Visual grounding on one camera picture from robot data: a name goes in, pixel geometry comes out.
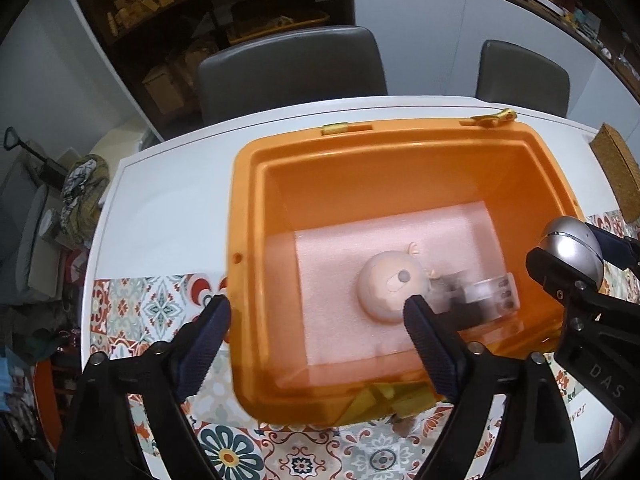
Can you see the cardboard box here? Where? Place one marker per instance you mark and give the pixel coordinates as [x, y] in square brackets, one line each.
[165, 90]

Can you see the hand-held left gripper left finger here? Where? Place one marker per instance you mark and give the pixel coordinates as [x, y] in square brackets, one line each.
[205, 340]

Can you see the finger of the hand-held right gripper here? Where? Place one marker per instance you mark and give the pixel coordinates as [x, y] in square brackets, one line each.
[550, 267]
[617, 252]

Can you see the camouflage bag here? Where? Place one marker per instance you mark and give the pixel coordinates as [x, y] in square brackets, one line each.
[82, 190]

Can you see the patterned tile-print table runner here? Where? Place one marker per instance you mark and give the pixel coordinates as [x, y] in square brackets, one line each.
[165, 300]

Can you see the dark wooden shelf unit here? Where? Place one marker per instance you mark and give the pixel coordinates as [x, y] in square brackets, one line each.
[165, 20]

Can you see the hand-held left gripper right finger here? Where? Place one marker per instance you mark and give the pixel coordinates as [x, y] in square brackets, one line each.
[430, 345]

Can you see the brown wicker box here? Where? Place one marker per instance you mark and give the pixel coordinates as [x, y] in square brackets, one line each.
[620, 165]

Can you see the white cabinet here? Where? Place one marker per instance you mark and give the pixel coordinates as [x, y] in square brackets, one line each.
[425, 35]

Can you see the yellow storage bin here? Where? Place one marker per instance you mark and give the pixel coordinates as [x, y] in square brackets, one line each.
[280, 27]

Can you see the pink foam liner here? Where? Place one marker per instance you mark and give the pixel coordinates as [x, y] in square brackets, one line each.
[330, 285]

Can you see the grey upholstered chair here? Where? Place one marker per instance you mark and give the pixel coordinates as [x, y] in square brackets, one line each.
[525, 77]
[290, 75]

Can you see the clear plastic packet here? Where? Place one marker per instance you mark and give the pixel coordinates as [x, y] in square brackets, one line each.
[487, 297]

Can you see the orange plastic crate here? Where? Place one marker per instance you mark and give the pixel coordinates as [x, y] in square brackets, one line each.
[350, 180]

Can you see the pink round night light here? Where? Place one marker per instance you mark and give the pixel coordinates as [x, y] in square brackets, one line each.
[385, 280]

